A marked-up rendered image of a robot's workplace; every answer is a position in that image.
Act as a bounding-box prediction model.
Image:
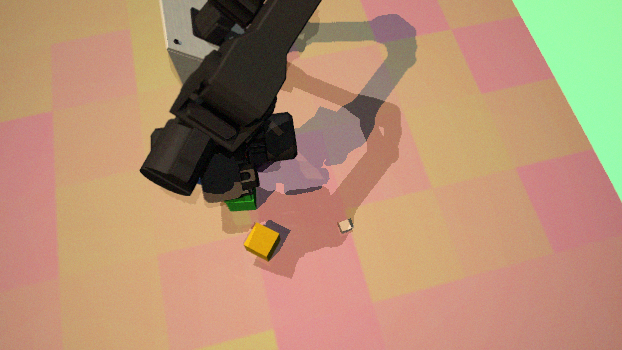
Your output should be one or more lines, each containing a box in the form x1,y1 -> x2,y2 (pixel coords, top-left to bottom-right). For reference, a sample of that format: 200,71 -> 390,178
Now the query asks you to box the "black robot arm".
140,0 -> 322,203

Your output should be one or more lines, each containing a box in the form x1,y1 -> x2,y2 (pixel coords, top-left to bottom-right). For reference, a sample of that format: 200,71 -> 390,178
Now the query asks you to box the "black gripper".
151,112 -> 297,165

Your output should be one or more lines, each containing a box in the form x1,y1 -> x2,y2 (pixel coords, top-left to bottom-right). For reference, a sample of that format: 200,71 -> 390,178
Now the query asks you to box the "yellow block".
244,222 -> 281,262

